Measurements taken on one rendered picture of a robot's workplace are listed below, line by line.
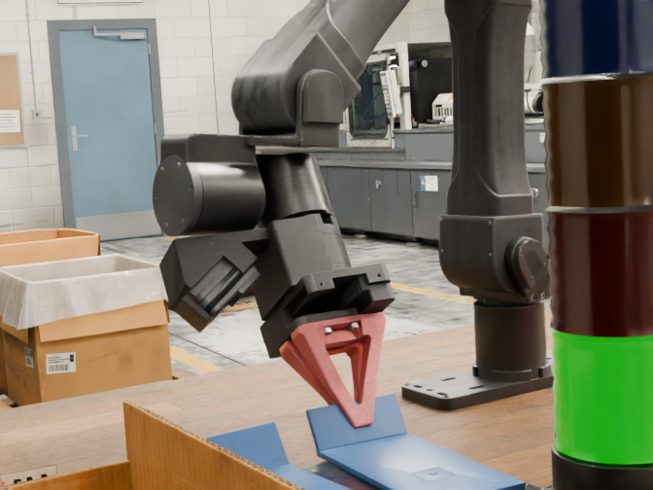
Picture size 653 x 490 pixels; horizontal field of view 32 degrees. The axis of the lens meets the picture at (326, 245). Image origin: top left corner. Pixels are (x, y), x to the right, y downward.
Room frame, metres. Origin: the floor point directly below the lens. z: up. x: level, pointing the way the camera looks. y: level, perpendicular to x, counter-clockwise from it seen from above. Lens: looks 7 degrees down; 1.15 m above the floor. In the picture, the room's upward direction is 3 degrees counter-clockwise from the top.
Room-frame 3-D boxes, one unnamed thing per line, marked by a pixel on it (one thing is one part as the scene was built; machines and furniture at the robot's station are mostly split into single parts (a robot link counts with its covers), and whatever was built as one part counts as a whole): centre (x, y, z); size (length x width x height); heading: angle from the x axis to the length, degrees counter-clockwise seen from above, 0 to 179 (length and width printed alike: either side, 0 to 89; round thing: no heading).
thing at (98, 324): (4.15, 0.90, 0.40); 0.66 x 0.62 x 0.50; 28
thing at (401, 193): (9.90, -1.02, 0.49); 5.51 x 1.02 x 0.97; 27
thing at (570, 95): (0.32, -0.08, 1.14); 0.04 x 0.04 x 0.03
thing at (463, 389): (1.00, -0.16, 0.94); 0.20 x 0.07 x 0.08; 120
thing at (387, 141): (9.96, -0.41, 1.21); 0.86 x 0.10 x 0.79; 27
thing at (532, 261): (0.99, -0.15, 1.00); 0.09 x 0.06 x 0.06; 38
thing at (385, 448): (0.71, -0.04, 0.94); 0.15 x 0.07 x 0.03; 27
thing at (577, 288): (0.32, -0.08, 1.10); 0.04 x 0.04 x 0.03
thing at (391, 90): (9.52, -0.64, 1.27); 0.23 x 0.18 x 0.38; 117
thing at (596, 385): (0.32, -0.08, 1.07); 0.04 x 0.04 x 0.03
